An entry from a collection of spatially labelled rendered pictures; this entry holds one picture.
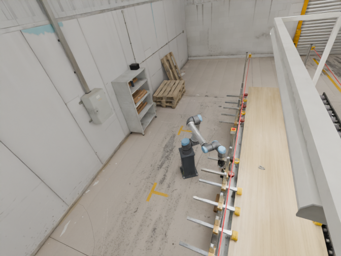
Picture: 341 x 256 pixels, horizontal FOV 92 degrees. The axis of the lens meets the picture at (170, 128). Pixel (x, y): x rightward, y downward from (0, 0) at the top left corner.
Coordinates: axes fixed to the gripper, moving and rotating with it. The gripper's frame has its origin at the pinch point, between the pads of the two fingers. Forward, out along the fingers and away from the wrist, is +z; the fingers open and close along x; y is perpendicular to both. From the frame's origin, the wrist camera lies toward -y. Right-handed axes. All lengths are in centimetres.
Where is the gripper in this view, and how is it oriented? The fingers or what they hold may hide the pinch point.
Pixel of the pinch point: (220, 166)
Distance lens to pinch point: 237.1
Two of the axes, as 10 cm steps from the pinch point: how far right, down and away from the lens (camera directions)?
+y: -3.8, 6.1, -6.9
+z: 1.4, 7.8, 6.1
